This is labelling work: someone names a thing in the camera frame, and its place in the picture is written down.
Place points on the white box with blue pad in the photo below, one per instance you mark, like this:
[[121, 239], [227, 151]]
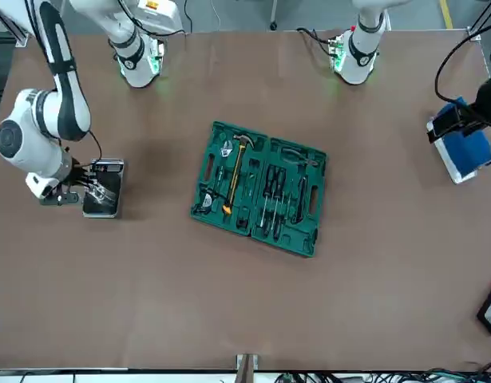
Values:
[[468, 155]]

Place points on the digital kitchen scale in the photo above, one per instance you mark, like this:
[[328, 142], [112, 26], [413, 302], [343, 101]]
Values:
[[113, 187]]

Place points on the black silver utility knife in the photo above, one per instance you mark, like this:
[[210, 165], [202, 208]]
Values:
[[302, 199]]

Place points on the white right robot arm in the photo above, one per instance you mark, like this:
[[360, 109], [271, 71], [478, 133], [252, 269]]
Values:
[[29, 139]]

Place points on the green plastic toolbox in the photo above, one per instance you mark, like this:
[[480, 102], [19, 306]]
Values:
[[275, 147]]

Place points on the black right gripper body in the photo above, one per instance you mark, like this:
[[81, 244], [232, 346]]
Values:
[[80, 175]]

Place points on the grey black tape measure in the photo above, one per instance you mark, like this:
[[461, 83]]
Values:
[[207, 200]]

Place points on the white box with orange label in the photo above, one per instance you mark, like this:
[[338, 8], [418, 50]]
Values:
[[161, 16]]

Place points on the silver adjustable wrench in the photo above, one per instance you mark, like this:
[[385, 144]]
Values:
[[227, 151]]

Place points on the aluminium frame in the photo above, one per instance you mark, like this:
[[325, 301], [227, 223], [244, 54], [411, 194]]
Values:
[[17, 38], [248, 369]]

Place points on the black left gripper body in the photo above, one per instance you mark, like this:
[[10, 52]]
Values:
[[444, 123]]

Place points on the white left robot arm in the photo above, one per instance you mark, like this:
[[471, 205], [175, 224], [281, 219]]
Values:
[[363, 52]]

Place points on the small clear measuring cup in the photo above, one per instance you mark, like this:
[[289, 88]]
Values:
[[98, 193]]

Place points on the black framed screen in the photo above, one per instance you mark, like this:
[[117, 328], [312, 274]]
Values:
[[490, 311]]

